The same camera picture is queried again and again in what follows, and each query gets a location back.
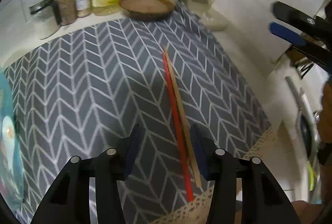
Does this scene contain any red chopstick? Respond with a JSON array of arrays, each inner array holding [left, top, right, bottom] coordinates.
[[163, 52, 194, 202]]

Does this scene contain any glass jar with seeds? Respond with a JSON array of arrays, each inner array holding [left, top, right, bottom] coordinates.
[[56, 0, 77, 26]]

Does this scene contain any translucent blue plastic basin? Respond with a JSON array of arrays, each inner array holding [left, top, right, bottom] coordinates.
[[1, 73, 24, 211]]

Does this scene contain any tan wooden chopstick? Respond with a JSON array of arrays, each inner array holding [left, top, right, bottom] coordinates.
[[163, 46, 202, 187]]

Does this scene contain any grey herringbone table mat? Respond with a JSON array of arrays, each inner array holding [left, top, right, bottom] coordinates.
[[5, 2, 276, 223]]

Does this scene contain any clear glass clip jar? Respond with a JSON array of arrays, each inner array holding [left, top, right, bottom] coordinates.
[[29, 0, 62, 40]]

